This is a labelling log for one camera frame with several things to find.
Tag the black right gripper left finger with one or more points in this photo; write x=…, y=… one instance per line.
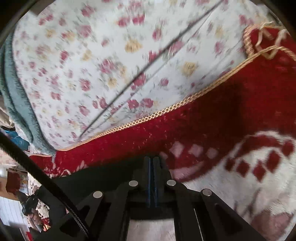
x=140, y=195

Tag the teal fleece garment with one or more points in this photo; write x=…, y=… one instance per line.
x=17, y=102

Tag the red white floral blanket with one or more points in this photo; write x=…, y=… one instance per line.
x=230, y=148

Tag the white floral bed sheet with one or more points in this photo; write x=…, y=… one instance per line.
x=89, y=66

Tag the black pants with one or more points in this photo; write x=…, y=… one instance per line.
x=115, y=182

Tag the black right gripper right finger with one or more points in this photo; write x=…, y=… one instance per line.
x=163, y=182

